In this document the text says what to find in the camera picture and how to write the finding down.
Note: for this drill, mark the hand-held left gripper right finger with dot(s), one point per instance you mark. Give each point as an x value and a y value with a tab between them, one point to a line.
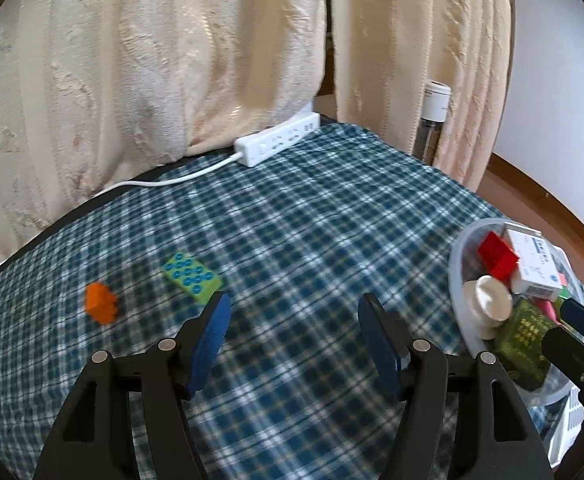
381	350

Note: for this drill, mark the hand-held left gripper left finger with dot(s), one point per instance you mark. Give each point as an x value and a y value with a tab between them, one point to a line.
212	340

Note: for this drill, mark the green wooden block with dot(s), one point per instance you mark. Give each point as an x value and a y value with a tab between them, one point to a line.
563	292

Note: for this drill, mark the dark green box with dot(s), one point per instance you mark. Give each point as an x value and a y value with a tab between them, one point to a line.
521	340

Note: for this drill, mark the green blue-dotted toy block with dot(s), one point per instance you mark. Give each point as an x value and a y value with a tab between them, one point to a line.
192	277

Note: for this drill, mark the white medicine box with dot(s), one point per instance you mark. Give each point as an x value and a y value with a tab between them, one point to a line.
534	260

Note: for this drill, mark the white plastic cap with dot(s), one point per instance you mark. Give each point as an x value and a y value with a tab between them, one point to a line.
489	305

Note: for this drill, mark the clear plastic container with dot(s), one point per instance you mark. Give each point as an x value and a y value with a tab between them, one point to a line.
459	280

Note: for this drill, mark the red toy block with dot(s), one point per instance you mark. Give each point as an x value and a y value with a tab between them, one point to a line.
496	255

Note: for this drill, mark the orange toy block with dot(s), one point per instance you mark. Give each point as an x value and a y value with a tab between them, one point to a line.
101	302

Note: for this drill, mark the white plastic basket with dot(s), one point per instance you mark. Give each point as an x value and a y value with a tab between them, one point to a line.
569	425

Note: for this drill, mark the blue plaid tablecloth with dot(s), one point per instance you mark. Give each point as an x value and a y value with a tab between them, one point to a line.
322	220

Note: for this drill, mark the white power strip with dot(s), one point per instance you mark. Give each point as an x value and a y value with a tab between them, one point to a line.
277	140

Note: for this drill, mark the bottle with white cap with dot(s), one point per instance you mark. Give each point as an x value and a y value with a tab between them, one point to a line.
434	110

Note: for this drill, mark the cream patterned wide curtain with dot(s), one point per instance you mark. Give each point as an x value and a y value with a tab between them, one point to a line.
147	60

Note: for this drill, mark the cream patterned narrow curtain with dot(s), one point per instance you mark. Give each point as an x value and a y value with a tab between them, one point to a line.
411	45

